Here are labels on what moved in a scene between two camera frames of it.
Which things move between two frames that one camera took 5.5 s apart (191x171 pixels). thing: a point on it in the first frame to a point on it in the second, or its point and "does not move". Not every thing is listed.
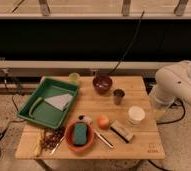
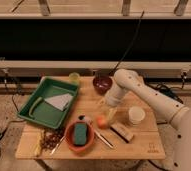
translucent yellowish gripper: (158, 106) to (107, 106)
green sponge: (80, 133) does not move
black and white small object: (82, 117) does not move
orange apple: (103, 122) does not move
